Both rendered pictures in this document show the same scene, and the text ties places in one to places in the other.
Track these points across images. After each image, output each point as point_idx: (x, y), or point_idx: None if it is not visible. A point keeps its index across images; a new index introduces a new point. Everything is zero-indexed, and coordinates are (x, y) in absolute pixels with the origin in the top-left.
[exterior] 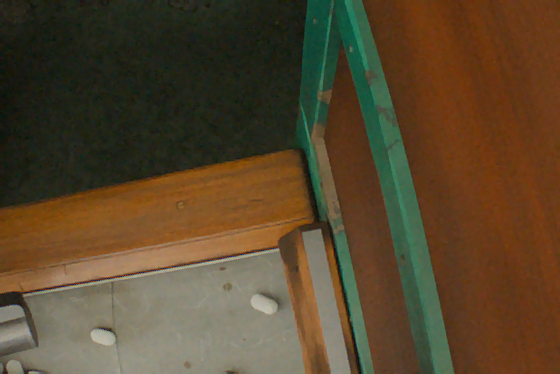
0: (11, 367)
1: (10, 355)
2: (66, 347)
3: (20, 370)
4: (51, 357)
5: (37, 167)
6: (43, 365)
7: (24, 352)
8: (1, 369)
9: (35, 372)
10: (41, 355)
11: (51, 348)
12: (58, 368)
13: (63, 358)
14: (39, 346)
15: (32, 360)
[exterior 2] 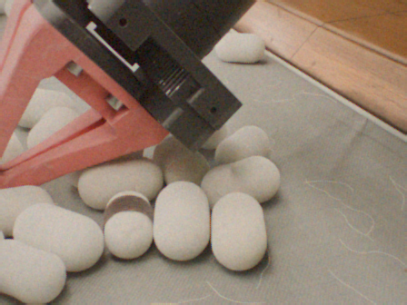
0: (253, 159)
1: (284, 186)
2: (397, 300)
3: (252, 183)
4: (331, 267)
5: None
6: (291, 251)
7: (310, 209)
8: (238, 156)
9: (260, 211)
10: (322, 242)
11: (363, 262)
12: (301, 289)
13: (347, 298)
14: (350, 235)
15: (294, 226)
